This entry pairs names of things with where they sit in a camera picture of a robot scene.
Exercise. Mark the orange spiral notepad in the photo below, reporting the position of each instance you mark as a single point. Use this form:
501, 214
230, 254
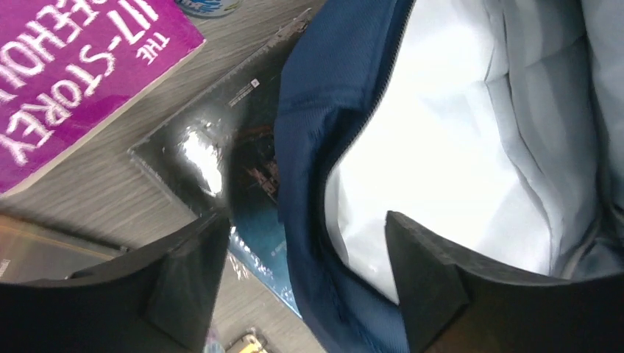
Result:
248, 343

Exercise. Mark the navy blue backpack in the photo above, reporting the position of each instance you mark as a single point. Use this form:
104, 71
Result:
497, 125

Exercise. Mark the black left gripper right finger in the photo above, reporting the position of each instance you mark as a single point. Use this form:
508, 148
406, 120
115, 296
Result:
453, 299

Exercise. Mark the blue Wuthering Heights book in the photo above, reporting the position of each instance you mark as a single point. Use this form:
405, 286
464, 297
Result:
217, 151

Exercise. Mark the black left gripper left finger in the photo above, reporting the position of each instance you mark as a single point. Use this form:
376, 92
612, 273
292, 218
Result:
158, 298

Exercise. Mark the purple treehouse book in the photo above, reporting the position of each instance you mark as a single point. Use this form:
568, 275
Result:
69, 68

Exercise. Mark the dark brown book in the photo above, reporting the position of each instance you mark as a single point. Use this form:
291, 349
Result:
30, 252

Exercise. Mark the blue white round jar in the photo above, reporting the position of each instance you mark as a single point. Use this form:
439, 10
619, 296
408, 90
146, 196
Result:
208, 8

